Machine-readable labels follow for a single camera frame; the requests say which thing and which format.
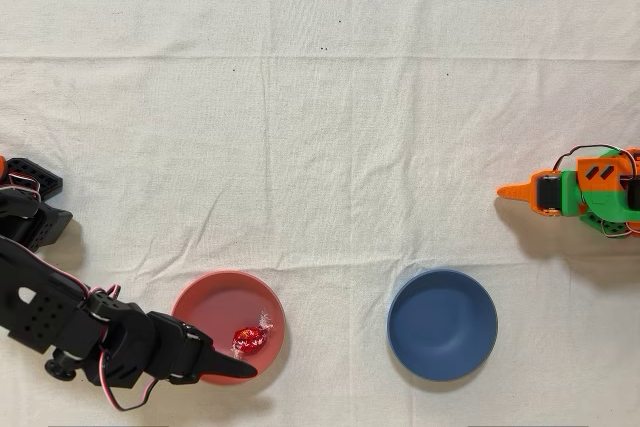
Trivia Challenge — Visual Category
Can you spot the blue bowl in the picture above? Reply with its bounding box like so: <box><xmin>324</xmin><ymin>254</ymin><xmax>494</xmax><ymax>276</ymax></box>
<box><xmin>386</xmin><ymin>268</ymin><xmax>499</xmax><ymax>382</ymax></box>

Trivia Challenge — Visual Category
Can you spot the thin black wire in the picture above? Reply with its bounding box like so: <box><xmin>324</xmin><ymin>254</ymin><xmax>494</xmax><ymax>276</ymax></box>
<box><xmin>552</xmin><ymin>144</ymin><xmax>640</xmax><ymax>178</ymax></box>

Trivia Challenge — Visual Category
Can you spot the red candy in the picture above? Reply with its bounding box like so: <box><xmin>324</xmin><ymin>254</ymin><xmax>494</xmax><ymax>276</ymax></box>
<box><xmin>229</xmin><ymin>310</ymin><xmax>276</xmax><ymax>361</ymax></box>

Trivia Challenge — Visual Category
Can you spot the red bowl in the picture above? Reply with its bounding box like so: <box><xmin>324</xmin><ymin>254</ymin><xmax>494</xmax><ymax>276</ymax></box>
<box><xmin>169</xmin><ymin>269</ymin><xmax>287</xmax><ymax>387</ymax></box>

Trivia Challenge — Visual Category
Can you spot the white tablecloth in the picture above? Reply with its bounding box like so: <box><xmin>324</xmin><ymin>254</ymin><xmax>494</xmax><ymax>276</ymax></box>
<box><xmin>0</xmin><ymin>0</ymin><xmax>640</xmax><ymax>427</ymax></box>

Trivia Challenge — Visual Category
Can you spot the red white servo cable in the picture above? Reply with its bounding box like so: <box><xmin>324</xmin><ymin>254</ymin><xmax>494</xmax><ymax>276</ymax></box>
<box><xmin>85</xmin><ymin>283</ymin><xmax>162</xmax><ymax>413</ymax></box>

